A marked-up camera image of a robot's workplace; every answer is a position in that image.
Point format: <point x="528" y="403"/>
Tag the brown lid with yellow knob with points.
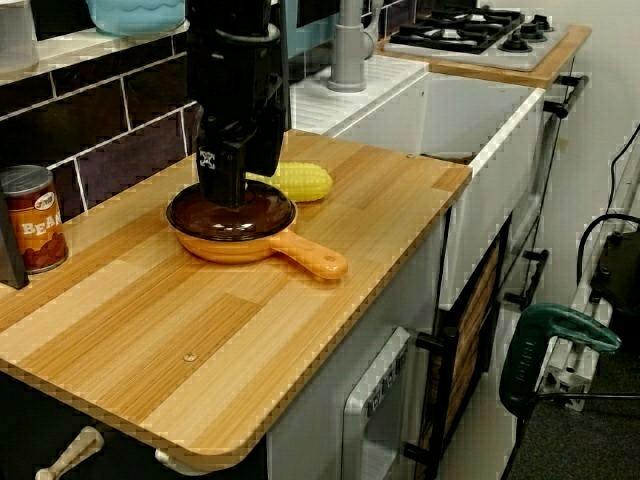
<point x="265" y="212"/>

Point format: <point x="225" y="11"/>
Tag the aluminium frame rail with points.
<point x="560" y="380"/>

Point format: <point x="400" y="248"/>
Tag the white round drawer knob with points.
<point x="172" y="460"/>

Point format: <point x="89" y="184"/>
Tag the grey toy stove hob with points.
<point x="530" y="57"/>

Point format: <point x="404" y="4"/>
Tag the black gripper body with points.
<point x="240" y="85"/>

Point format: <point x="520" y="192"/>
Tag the orange toy frying pan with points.
<point x="310" y="255"/>

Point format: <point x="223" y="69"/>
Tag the dark grey shelf panel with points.
<point x="286" y="15"/>

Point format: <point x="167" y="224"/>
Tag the black shelf post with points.
<point x="12" y="250"/>

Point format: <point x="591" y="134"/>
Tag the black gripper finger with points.
<point x="267" y="157"/>
<point x="222" y="175"/>

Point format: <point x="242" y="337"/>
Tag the white toy sink unit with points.
<point x="450" y="115"/>

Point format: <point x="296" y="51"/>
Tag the light blue plastic bowl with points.
<point x="135" y="17"/>

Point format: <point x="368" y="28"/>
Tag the black stove knob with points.
<point x="529" y="31"/>
<point x="543" y="22"/>
<point x="516" y="44"/>

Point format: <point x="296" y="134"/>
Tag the grey toy faucet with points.
<point x="346" y="55"/>

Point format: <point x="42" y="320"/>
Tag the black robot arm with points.
<point x="230" y="15"/>

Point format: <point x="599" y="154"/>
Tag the teal plastic bin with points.
<point x="315" y="30"/>

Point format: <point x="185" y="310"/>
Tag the wooden crate front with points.
<point x="475" y="325"/>

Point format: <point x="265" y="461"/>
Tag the yellow toy corn cob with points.
<point x="305" y="182"/>

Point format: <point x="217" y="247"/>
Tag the toy beans can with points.
<point x="40" y="235"/>

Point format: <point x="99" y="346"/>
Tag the grey toy dishwasher door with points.
<point x="380" y="400"/>

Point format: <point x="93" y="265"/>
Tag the black stove grate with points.
<point x="450" y="32"/>

